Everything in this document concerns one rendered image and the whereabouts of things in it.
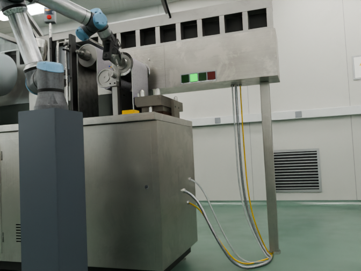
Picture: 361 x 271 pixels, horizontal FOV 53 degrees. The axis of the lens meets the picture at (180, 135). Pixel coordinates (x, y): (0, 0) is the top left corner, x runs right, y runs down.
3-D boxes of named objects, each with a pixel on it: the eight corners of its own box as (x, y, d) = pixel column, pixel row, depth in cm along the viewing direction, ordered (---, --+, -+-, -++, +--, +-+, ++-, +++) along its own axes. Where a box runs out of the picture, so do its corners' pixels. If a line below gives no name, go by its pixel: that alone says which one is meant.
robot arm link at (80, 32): (80, 26, 182) (93, 14, 188) (71, 32, 191) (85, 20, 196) (90, 38, 186) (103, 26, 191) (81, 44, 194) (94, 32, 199)
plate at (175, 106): (171, 117, 222) (170, 99, 223) (177, 118, 232) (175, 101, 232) (175, 116, 222) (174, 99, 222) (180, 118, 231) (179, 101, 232)
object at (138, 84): (132, 104, 217) (131, 73, 218) (147, 108, 240) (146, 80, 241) (133, 104, 217) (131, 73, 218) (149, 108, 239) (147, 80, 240)
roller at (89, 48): (78, 68, 231) (77, 46, 232) (99, 75, 255) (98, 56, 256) (97, 65, 227) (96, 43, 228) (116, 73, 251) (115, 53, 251)
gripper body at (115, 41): (122, 47, 214) (114, 29, 206) (118, 55, 209) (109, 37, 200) (110, 48, 217) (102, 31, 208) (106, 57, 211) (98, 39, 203)
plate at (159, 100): (136, 107, 212) (135, 97, 212) (161, 113, 250) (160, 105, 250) (161, 104, 207) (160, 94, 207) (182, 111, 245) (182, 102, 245)
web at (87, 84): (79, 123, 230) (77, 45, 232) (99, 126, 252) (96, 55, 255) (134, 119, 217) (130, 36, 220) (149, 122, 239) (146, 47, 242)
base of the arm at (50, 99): (53, 108, 155) (53, 85, 155) (26, 111, 160) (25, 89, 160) (75, 112, 169) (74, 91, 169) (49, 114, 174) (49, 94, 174)
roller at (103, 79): (97, 88, 225) (96, 69, 226) (117, 94, 249) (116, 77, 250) (114, 86, 221) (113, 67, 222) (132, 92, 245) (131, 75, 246)
